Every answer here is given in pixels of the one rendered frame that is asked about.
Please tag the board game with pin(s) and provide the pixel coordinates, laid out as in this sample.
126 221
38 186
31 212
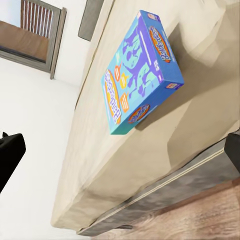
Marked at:
141 76

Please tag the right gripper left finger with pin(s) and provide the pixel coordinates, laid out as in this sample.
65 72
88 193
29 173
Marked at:
12 150

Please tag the bed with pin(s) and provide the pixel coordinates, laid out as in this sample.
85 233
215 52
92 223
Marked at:
177 151

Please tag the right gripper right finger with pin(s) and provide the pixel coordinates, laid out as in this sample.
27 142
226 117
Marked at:
232 149

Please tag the fixed window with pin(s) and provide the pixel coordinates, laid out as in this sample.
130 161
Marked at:
31 33

